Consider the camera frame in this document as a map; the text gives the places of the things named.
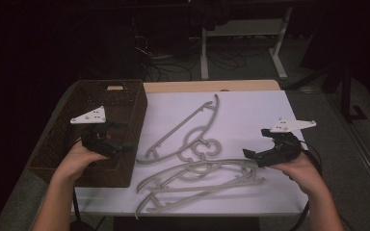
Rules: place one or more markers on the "dark metal stand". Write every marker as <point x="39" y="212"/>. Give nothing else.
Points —
<point x="347" y="93"/>

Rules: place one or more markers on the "person's right hand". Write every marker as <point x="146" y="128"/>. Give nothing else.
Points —
<point x="302" y="174"/>

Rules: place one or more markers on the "brown wicker basket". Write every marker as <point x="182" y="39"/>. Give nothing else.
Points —
<point x="125" y="106"/>

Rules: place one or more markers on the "grey plastic hanger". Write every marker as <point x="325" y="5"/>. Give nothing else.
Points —
<point x="228" y="161"/>
<point x="186" y="123"/>
<point x="205" y="193"/>

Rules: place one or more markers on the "white metal desk frame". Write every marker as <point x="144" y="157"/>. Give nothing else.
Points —
<point x="204" y="54"/>

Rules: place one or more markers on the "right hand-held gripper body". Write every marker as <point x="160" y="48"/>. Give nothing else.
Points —
<point x="282" y="152"/>

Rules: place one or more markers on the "person's left hand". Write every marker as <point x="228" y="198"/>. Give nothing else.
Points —
<point x="74" y="163"/>

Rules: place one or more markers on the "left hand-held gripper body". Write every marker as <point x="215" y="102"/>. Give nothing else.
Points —
<point x="98" y="142"/>

